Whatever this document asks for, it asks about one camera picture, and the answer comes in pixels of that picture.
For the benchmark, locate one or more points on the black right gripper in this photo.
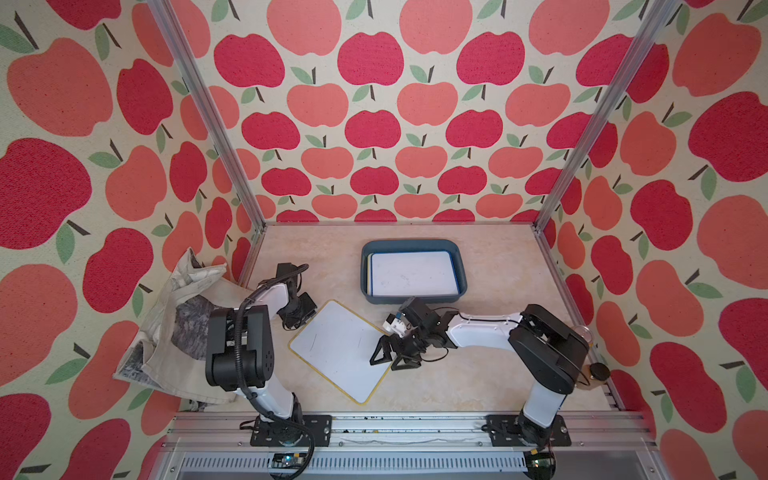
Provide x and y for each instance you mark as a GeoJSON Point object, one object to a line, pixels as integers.
{"type": "Point", "coordinates": [384, 342]}

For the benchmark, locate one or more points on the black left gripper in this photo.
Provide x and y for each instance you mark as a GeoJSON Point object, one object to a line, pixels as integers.
{"type": "Point", "coordinates": [292, 322]}

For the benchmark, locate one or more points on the yellow-framed whiteboard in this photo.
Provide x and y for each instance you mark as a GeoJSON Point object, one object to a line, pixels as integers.
{"type": "Point", "coordinates": [337, 344]}

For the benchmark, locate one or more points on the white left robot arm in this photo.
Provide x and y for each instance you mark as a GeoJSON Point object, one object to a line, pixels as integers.
{"type": "Point", "coordinates": [240, 354]}

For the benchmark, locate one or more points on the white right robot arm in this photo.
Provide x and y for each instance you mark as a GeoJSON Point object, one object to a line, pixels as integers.
{"type": "Point", "coordinates": [552, 351]}

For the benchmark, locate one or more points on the dark teal storage box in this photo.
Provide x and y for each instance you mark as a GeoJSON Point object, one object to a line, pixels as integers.
{"type": "Point", "coordinates": [414, 245]}

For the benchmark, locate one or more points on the beige printed tote bag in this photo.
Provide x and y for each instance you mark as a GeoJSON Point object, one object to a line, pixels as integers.
{"type": "Point", "coordinates": [168, 352]}

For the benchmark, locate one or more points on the orange drink can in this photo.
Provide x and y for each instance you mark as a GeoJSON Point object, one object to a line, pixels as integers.
{"type": "Point", "coordinates": [585, 333]}

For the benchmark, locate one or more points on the small amber bottle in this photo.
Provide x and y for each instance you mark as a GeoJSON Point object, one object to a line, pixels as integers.
{"type": "Point", "coordinates": [597, 374]}

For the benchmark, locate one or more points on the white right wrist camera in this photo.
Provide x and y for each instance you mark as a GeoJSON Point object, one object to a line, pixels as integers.
{"type": "Point", "coordinates": [396, 324]}

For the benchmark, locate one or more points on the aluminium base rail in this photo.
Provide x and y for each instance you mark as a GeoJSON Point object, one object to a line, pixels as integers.
{"type": "Point", "coordinates": [380, 445]}

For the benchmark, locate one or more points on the left aluminium frame post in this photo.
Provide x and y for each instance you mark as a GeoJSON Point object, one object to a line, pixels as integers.
{"type": "Point", "coordinates": [173, 34]}

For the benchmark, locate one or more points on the aluminium frame post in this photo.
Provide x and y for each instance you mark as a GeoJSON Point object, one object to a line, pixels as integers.
{"type": "Point", "coordinates": [651, 27]}
{"type": "Point", "coordinates": [173, 34]}

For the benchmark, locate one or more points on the right aluminium frame post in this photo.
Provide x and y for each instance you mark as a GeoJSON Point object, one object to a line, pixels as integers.
{"type": "Point", "coordinates": [651, 27]}

